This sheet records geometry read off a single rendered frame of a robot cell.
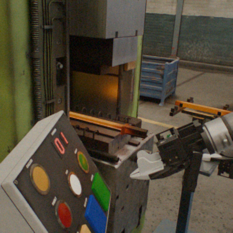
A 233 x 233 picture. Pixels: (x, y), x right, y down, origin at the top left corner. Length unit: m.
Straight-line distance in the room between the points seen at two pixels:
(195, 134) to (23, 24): 0.54
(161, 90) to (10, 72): 4.16
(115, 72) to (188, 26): 7.63
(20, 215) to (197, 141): 0.41
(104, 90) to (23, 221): 1.04
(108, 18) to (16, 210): 0.66
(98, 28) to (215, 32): 7.87
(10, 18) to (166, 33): 8.49
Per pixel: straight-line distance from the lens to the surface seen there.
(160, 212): 2.39
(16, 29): 0.85
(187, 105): 1.64
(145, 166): 0.71
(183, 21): 9.03
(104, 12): 0.95
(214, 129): 0.69
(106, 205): 0.76
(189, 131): 0.70
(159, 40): 9.32
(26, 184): 0.50
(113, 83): 1.43
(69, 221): 0.58
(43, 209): 0.52
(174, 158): 0.69
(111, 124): 1.20
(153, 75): 4.90
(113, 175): 1.10
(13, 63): 0.85
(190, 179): 0.73
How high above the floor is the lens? 1.45
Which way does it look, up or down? 20 degrees down
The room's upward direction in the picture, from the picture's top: 3 degrees clockwise
